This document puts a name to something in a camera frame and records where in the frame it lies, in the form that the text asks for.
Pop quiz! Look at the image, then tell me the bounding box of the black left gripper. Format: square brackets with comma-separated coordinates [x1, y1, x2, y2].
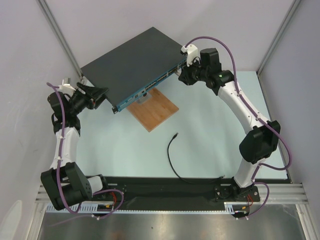
[69, 82, 109, 115]

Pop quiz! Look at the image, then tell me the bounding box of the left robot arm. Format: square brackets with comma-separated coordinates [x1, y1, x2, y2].
[40, 82, 110, 211]

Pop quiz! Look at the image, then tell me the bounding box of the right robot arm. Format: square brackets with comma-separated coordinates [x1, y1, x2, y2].
[178, 44, 281, 201]

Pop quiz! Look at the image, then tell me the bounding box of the wooden base board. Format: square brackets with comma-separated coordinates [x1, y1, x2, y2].
[126, 87, 179, 132]

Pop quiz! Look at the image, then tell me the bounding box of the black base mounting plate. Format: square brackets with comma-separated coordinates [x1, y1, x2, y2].
[102, 176, 261, 212]

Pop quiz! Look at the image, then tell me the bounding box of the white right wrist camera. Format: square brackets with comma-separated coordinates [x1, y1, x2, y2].
[180, 43, 200, 67]

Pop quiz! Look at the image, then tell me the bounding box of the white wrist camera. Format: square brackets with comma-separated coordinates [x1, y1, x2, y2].
[180, 43, 200, 67]
[58, 77, 76, 96]

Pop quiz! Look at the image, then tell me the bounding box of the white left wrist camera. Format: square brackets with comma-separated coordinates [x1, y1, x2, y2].
[58, 77, 76, 96]

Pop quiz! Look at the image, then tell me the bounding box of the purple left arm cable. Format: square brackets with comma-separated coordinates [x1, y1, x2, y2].
[46, 82, 125, 221]

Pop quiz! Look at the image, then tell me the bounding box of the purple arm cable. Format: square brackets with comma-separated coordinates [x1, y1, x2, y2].
[46, 82, 125, 221]
[184, 36, 294, 220]

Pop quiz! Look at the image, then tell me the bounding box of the dark grey network switch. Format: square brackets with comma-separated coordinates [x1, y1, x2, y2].
[81, 27, 186, 113]

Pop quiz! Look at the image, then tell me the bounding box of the metal switch stand bracket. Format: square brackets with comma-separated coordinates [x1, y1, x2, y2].
[136, 92, 152, 105]

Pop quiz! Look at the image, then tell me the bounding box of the black ethernet cable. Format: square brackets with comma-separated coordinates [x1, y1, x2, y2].
[166, 132, 225, 185]

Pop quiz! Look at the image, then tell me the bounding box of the aluminium frame post left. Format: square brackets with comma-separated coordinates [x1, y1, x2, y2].
[36, 0, 83, 79]

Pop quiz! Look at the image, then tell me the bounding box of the aluminium frame post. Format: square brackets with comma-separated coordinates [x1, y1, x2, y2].
[256, 0, 302, 76]
[36, 0, 83, 79]

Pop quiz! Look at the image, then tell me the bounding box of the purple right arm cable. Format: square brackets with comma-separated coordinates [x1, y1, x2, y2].
[184, 36, 294, 220]

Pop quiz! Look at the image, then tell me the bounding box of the aluminium frame post right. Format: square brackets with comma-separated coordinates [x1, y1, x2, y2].
[256, 0, 302, 76]

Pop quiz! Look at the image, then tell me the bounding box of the white cable duct rail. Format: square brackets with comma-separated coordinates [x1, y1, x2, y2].
[45, 201, 237, 215]

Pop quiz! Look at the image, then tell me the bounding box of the aluminium front rail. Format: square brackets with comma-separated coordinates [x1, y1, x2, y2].
[35, 183, 309, 204]

